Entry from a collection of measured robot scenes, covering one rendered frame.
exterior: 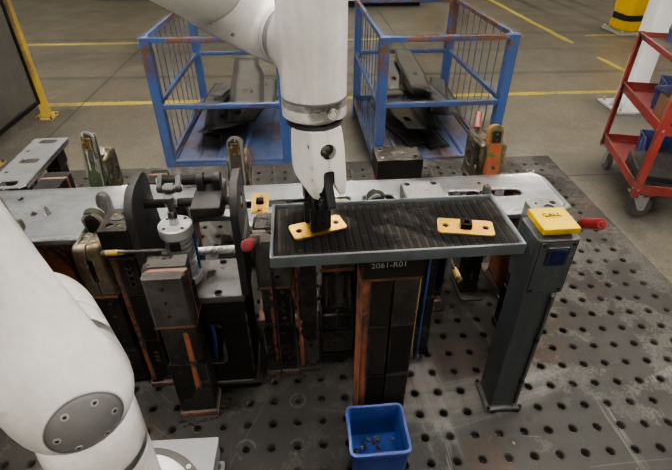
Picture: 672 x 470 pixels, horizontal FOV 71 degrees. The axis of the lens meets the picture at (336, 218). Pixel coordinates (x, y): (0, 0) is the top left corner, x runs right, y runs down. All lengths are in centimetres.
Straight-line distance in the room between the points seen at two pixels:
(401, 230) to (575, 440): 59
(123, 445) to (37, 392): 19
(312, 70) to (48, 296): 35
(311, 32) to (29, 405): 46
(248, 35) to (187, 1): 17
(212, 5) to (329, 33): 14
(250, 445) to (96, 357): 56
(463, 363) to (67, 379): 85
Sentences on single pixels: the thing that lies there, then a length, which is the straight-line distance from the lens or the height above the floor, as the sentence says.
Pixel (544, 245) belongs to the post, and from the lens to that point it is 79.
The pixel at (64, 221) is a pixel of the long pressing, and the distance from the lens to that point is 117.
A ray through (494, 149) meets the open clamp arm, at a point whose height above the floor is 105.
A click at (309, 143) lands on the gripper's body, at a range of 60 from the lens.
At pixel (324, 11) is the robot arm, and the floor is 148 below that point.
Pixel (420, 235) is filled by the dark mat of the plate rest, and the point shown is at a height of 116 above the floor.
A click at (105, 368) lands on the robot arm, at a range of 52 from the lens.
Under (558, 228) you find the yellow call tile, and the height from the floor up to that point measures 116.
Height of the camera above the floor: 158
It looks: 34 degrees down
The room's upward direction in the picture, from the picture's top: straight up
